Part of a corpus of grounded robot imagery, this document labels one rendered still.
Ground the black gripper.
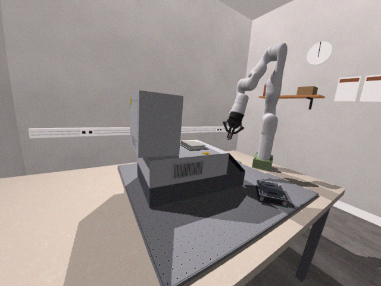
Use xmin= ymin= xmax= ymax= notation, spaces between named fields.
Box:
xmin=223 ymin=111 xmax=244 ymax=140

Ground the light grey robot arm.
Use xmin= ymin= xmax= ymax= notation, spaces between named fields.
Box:
xmin=230 ymin=43 xmax=288 ymax=160

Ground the white microplate with grey wells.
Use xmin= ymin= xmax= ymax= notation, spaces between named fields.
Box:
xmin=181 ymin=140 xmax=206 ymax=149

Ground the light grey benchtop lab instrument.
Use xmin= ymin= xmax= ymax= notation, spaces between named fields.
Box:
xmin=130 ymin=91 xmax=245 ymax=208

